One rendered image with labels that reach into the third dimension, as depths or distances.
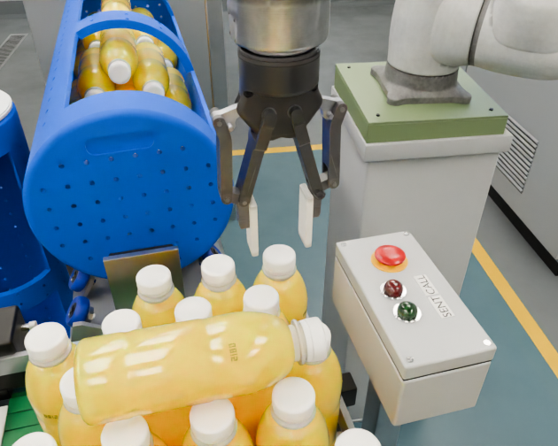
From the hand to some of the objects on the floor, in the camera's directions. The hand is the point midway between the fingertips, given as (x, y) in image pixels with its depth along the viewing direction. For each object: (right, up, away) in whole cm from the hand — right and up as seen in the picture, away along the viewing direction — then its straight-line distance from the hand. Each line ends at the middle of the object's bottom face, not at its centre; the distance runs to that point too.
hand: (279, 223), depth 60 cm
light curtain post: (-25, +3, +198) cm, 199 cm away
